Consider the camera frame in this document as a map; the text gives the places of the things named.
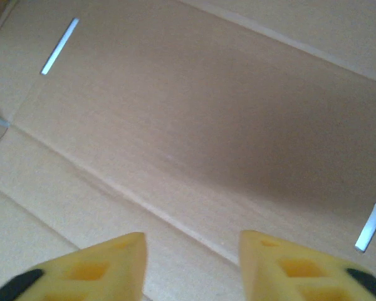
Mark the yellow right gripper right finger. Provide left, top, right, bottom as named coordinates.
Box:
left=239, top=230, right=376, bottom=301

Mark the brown cardboard paper box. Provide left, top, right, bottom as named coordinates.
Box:
left=0, top=0, right=376, bottom=301

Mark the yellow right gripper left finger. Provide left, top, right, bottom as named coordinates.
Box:
left=0, top=231, right=148, bottom=301

